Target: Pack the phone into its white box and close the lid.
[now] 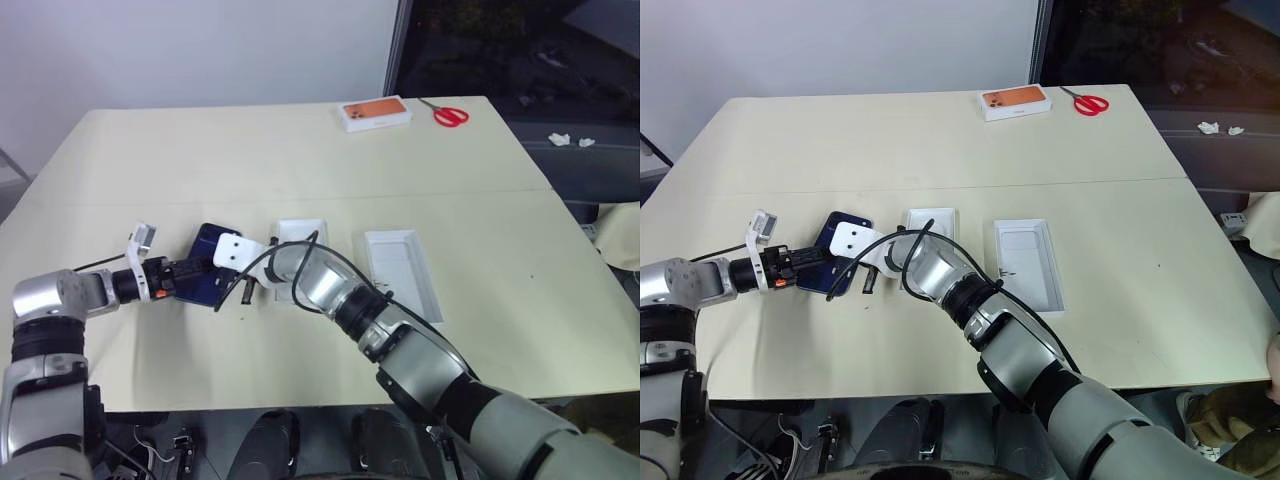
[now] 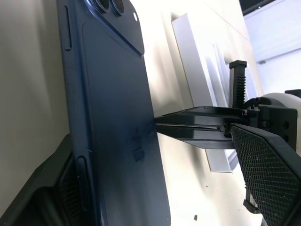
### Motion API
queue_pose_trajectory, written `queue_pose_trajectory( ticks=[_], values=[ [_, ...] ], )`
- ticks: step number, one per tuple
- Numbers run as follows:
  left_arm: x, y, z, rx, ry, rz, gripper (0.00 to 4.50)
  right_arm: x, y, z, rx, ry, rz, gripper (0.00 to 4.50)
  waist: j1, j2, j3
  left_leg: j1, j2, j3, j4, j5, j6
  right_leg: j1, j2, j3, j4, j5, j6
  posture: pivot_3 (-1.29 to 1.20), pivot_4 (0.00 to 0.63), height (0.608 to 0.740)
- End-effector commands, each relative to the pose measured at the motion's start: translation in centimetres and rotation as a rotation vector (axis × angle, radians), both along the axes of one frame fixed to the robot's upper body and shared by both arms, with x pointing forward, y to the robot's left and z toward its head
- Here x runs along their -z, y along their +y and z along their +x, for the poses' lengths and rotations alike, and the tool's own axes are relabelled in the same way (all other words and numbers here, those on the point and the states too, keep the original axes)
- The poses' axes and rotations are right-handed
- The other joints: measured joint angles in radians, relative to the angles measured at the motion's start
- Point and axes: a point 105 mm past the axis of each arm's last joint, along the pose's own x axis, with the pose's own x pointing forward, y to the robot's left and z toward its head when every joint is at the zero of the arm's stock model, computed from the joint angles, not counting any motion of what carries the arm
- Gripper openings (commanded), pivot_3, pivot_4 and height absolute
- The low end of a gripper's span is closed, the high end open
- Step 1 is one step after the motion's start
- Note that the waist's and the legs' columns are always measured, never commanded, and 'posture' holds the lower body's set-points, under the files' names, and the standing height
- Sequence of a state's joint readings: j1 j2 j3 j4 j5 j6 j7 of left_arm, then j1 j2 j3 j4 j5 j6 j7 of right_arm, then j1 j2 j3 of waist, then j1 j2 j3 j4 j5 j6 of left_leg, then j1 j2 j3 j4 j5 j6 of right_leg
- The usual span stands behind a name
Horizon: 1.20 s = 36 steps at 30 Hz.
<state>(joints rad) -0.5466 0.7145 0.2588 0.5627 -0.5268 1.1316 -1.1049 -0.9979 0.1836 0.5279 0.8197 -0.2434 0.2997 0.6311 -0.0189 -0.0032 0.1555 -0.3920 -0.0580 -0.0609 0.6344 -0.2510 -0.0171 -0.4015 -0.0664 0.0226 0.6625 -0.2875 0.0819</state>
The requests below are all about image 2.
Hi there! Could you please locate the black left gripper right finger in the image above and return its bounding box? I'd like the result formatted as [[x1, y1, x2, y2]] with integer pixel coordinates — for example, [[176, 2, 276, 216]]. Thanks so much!
[[230, 123, 301, 226]]

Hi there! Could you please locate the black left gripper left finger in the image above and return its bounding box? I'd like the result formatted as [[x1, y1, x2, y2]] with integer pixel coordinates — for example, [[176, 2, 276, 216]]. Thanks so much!
[[0, 133, 81, 226]]

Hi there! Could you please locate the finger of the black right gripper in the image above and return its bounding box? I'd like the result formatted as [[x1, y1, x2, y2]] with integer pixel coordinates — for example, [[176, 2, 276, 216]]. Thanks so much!
[[156, 124, 236, 150], [154, 105, 248, 126]]

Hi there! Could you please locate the dark blue smartphone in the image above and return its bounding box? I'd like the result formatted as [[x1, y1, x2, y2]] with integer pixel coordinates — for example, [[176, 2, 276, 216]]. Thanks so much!
[[57, 0, 173, 226]]

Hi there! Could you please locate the white phone box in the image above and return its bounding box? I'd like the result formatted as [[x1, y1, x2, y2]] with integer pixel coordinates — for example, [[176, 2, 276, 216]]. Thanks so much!
[[171, 13, 262, 174]]

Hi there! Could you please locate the dark background panel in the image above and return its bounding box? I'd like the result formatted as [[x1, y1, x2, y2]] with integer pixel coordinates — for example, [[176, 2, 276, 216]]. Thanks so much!
[[243, 0, 301, 14]]

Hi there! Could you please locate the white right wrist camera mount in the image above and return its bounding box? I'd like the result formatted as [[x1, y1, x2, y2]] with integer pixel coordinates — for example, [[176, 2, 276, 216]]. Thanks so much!
[[258, 90, 301, 111]]

